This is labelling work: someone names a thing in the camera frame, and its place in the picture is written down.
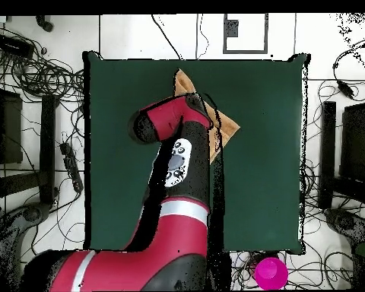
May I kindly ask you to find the black electronics box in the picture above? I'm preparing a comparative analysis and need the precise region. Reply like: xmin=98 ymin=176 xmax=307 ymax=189
xmin=0 ymin=33 xmax=35 ymax=59

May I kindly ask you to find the black power adapter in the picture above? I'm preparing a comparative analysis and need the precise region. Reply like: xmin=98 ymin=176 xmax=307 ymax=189
xmin=336 ymin=79 xmax=355 ymax=100

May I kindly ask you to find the tangled black cable bundle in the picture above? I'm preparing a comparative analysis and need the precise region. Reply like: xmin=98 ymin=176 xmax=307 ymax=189
xmin=0 ymin=24 xmax=86 ymax=104

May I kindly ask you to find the tan terry towel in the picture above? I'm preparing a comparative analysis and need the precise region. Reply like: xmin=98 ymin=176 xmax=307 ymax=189
xmin=173 ymin=68 xmax=241 ymax=165

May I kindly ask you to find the dark green table cloth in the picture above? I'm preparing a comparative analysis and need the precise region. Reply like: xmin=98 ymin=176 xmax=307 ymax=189
xmin=82 ymin=50 xmax=311 ymax=255

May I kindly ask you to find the magenta plastic cup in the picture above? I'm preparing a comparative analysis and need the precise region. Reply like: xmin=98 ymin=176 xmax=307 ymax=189
xmin=254 ymin=256 xmax=289 ymax=290

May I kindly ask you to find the grey stand leg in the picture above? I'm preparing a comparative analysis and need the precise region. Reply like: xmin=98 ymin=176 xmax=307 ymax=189
xmin=323 ymin=208 xmax=365 ymax=244
xmin=0 ymin=202 xmax=53 ymax=268

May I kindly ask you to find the person's foot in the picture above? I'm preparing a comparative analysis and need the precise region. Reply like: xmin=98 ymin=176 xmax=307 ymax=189
xmin=35 ymin=14 xmax=54 ymax=33

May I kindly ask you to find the black metal frame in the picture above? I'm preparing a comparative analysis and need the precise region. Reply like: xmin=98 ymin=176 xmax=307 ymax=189
xmin=0 ymin=68 xmax=60 ymax=208
xmin=317 ymin=78 xmax=365 ymax=211

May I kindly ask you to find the black power strip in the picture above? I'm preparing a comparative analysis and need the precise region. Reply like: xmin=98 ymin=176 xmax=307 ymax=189
xmin=59 ymin=141 xmax=84 ymax=193

